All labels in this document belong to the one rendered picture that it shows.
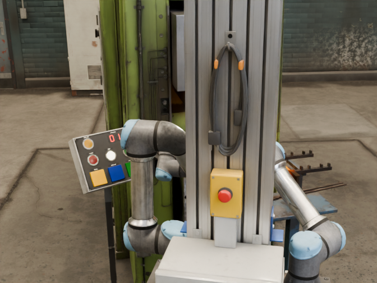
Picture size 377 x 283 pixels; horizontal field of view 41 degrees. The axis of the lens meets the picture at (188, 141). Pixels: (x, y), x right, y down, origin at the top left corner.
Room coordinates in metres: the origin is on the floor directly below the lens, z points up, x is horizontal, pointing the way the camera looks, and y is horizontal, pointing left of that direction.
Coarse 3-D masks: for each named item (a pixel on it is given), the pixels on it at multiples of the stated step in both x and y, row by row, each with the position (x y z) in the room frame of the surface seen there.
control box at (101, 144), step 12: (108, 132) 2.49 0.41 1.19; (120, 132) 2.53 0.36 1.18; (72, 144) 2.39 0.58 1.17; (96, 144) 2.42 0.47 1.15; (108, 144) 2.46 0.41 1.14; (120, 144) 2.49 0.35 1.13; (72, 156) 2.40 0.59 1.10; (84, 156) 2.36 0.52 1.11; (96, 156) 2.39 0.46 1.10; (120, 156) 2.45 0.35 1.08; (84, 168) 2.32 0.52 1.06; (96, 168) 2.35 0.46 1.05; (84, 180) 2.30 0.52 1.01; (108, 180) 2.35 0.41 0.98; (120, 180) 2.38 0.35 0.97; (84, 192) 2.31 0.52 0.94
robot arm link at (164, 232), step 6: (168, 222) 1.79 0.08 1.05; (174, 222) 1.79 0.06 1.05; (180, 222) 1.79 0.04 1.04; (162, 228) 1.74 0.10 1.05; (168, 228) 1.74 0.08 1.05; (174, 228) 1.75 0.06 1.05; (180, 228) 1.75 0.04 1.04; (156, 234) 1.74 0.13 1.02; (162, 234) 1.74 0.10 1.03; (168, 234) 1.71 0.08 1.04; (174, 234) 1.71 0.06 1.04; (180, 234) 1.71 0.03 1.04; (186, 234) 1.72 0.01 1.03; (156, 240) 1.72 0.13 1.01; (162, 240) 1.72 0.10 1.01; (168, 240) 1.71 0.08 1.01; (156, 246) 1.72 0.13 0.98; (162, 246) 1.71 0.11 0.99; (156, 252) 1.73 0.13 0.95; (162, 252) 1.72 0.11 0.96
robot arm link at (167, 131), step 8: (160, 128) 1.77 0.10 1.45; (168, 128) 1.77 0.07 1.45; (176, 128) 1.79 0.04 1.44; (160, 136) 1.75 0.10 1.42; (168, 136) 1.75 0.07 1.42; (176, 136) 1.76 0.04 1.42; (184, 136) 1.79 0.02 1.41; (160, 144) 1.75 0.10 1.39; (168, 144) 1.75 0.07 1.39; (176, 144) 1.76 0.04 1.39; (184, 144) 1.79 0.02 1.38; (176, 152) 1.79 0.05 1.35; (184, 152) 1.81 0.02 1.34; (184, 160) 1.89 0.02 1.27; (184, 168) 1.97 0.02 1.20; (184, 176) 2.06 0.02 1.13
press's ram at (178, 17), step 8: (176, 8) 3.02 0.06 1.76; (176, 16) 2.65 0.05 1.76; (176, 24) 2.65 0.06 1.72; (176, 32) 2.65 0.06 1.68; (176, 40) 2.65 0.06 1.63; (184, 40) 2.66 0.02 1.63; (176, 48) 2.66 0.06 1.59; (184, 48) 2.66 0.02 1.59; (176, 56) 2.66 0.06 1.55; (184, 56) 2.66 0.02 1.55; (176, 64) 2.66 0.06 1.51; (184, 64) 2.66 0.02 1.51; (176, 72) 2.67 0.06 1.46; (184, 72) 2.66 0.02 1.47; (176, 80) 2.67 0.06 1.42; (184, 80) 2.66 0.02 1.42; (176, 88) 2.68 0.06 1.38; (184, 88) 2.66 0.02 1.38
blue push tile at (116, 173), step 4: (108, 168) 2.38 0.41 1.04; (112, 168) 2.39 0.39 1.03; (116, 168) 2.40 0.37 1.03; (120, 168) 2.41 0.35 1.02; (112, 172) 2.38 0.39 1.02; (116, 172) 2.39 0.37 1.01; (120, 172) 2.40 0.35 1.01; (112, 176) 2.36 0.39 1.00; (116, 176) 2.37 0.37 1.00; (120, 176) 2.38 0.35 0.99; (124, 176) 2.39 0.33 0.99; (112, 180) 2.35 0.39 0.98; (116, 180) 2.36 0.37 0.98
